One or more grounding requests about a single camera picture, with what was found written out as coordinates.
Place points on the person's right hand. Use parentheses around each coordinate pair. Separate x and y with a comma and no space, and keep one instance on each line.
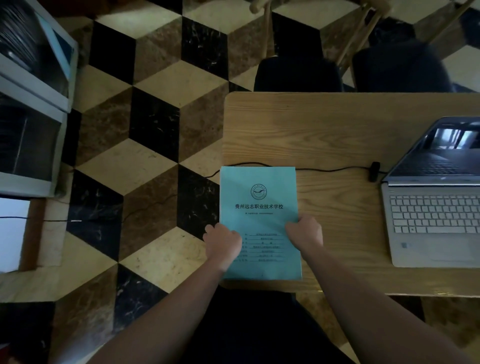
(305,234)

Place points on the person's right forearm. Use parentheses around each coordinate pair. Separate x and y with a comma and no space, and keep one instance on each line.
(371,311)

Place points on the person's left fingers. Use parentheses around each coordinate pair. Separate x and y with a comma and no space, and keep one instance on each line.
(225,230)

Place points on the silver laptop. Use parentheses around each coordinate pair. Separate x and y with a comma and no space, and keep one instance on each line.
(435,202)

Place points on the person's left hand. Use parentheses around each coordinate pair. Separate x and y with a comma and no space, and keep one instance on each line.
(223,242)

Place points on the white panel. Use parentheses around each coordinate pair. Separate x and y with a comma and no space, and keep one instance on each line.
(13,234)

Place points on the grey metal shelf unit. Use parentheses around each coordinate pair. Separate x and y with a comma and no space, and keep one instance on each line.
(32,97)

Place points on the person's left forearm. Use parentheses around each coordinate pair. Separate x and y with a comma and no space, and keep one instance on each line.
(157,318)

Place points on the person's dark trousers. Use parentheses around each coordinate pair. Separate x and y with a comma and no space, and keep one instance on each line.
(258,326)

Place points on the teal bound booklet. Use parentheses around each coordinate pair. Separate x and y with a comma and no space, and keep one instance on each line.
(258,210)

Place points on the person's right fingers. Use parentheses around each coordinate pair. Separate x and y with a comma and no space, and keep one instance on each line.
(296,228)

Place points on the wooden chair with dark cushion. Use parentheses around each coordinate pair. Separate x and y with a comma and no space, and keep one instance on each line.
(401,63)
(296,67)

